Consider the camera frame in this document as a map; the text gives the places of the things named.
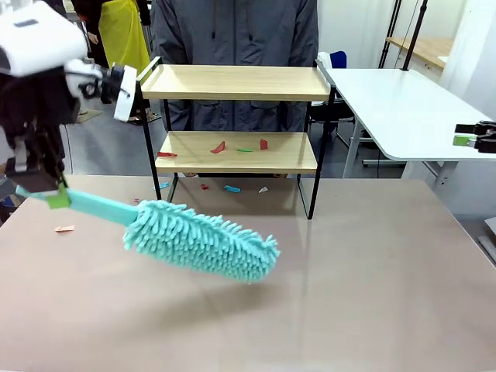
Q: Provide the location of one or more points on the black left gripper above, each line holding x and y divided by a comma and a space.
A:
35, 97

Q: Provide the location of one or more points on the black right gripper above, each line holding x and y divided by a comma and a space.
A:
487, 137

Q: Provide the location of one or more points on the teal microfiber duster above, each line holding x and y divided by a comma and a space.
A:
201, 244

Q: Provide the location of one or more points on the two-tier wooden black-framed shelf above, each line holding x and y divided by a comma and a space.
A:
232, 92

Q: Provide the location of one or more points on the background person's bare hand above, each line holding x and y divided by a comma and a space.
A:
94, 38

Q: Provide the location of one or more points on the orange paper scrap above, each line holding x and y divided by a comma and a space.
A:
64, 228

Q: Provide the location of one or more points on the large white table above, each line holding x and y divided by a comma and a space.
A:
407, 108

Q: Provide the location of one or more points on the light wooden table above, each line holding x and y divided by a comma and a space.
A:
426, 48

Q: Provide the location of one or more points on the black stand pole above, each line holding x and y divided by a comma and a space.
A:
415, 35

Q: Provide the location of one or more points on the black tripod stand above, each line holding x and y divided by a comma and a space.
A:
387, 42

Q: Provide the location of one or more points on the long red paper scrap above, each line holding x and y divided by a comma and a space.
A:
167, 154

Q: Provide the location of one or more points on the blue office chair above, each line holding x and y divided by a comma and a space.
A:
338, 59

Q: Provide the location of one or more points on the person wearing yellow apron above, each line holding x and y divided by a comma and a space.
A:
87, 23

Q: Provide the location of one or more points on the white cloth bundle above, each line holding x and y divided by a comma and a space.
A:
323, 60

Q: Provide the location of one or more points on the curved red paper scrap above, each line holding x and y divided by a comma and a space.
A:
219, 147

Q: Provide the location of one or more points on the blue paper scrap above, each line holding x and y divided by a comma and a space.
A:
232, 189

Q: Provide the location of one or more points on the upright red paper scrap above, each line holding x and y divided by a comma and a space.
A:
264, 144

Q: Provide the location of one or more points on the thin green paper scrap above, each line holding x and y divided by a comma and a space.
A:
244, 149

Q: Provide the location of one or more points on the white paper scrap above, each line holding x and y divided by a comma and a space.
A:
264, 189

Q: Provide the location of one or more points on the person in grey jacket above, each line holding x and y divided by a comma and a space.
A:
236, 31

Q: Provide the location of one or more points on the grey metal rail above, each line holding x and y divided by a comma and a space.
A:
487, 244

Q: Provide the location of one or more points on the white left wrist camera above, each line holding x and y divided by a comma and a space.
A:
125, 102

